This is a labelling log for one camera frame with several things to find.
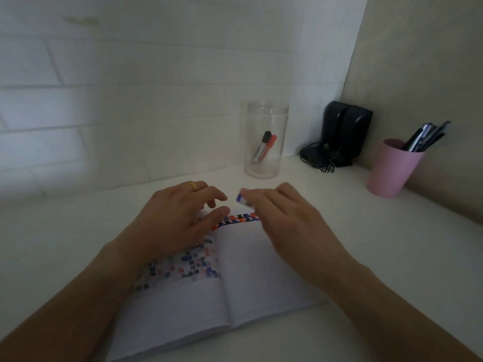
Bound person's right hand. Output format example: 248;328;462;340
240;182;360;276

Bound person's left hand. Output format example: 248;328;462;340
107;180;231;269

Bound white notebook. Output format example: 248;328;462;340
106;207;328;362

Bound person's right forearm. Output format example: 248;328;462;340
324;260;483;362

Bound person's left forearm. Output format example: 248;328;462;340
0;241;141;362

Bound clear plastic jar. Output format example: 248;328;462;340
244;100;290;180

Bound marker with black cap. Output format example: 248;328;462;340
252;130;272;163

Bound marker with red cap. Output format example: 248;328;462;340
258;134;277;162

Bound black desktop speaker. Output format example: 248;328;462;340
337;105;374;168
322;101;349;162

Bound pink cup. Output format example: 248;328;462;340
366;138;425;199

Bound bunch of dark pens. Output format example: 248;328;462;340
400;120;452;153

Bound black speaker cable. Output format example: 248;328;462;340
300;142;341;173

